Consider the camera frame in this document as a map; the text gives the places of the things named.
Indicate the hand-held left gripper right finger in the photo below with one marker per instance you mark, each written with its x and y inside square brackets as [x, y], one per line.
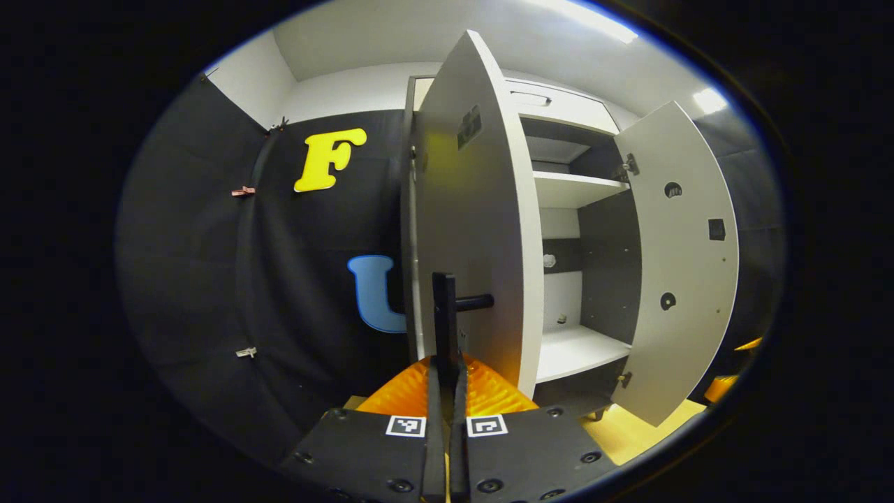
[459, 454]

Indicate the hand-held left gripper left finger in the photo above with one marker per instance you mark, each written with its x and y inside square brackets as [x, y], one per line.
[434, 447]

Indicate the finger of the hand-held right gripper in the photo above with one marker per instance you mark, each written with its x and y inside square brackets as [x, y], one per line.
[749, 344]
[721, 388]

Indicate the cabinet door with headphone sticker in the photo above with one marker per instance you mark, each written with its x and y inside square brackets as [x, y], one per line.
[684, 265]

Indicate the cabinet door with camera sticker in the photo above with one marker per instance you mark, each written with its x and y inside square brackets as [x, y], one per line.
[482, 230]

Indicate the beige double-door shoe cabinet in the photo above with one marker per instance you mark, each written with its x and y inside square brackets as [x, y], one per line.
[580, 112]

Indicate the metal door hinge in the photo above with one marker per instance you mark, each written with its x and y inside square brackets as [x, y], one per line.
[624, 379]
[628, 166]

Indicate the white cabinet shelf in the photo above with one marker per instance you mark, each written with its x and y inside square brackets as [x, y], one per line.
[573, 188]
[573, 349]

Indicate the black backdrop cloth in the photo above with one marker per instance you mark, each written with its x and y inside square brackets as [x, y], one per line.
[758, 230]
[195, 265]

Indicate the silver cloth clip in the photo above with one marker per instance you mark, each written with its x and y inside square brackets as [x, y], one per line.
[246, 352]

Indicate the small ceiling light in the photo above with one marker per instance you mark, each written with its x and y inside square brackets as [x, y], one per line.
[709, 100]

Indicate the pink cloth clip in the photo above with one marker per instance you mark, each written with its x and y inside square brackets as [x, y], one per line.
[243, 191]

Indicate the black cloth clip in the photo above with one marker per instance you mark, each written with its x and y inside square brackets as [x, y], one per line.
[279, 126]

